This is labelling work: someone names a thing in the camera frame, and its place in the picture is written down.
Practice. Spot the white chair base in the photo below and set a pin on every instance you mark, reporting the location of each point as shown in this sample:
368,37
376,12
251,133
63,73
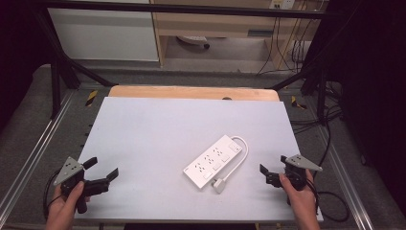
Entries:
191,39

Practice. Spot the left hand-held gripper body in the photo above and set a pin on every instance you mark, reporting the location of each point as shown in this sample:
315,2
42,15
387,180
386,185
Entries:
67,171

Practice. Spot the white cabinet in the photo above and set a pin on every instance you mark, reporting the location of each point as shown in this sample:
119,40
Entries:
102,35

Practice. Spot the white power strip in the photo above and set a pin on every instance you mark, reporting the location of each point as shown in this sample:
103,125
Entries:
210,161

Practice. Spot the wooden table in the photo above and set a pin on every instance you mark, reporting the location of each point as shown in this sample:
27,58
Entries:
191,92

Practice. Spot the dark curtain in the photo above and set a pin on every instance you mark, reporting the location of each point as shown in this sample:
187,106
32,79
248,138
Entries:
16,48
376,80

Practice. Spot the white power plug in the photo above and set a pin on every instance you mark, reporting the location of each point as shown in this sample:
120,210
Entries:
219,186

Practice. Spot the aluminium rail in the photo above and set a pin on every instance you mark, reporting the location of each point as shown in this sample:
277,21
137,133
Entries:
35,150
336,163

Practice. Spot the black metal frame leg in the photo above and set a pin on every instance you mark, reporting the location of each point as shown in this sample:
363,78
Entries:
56,92
321,96

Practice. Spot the white wall socket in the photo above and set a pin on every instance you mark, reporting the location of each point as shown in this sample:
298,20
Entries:
282,4

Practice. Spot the white table board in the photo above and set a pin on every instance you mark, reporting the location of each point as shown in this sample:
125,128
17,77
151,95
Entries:
143,143

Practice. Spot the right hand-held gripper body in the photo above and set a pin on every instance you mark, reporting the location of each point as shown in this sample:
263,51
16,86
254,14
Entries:
300,162

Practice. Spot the black metal crossbar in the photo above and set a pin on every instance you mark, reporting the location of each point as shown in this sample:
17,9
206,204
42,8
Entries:
191,9

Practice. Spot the wooden desk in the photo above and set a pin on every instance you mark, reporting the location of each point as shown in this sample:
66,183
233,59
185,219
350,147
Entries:
207,24

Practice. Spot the person's left hand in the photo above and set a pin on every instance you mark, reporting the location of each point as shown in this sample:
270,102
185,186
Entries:
62,211

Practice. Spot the person's right hand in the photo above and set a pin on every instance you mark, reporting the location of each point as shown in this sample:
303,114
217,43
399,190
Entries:
301,204

